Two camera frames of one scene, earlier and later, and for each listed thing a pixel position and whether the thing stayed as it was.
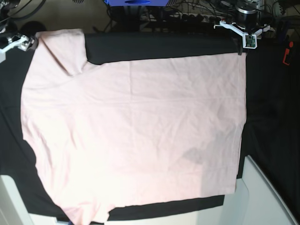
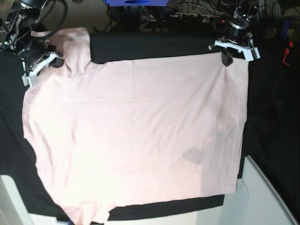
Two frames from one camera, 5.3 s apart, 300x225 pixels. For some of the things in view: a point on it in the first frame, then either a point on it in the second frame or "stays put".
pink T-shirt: x=101 y=134 stays put
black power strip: x=189 y=18 stays put
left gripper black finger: x=34 y=42 -> x=57 y=62
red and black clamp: x=287 y=52 stays put
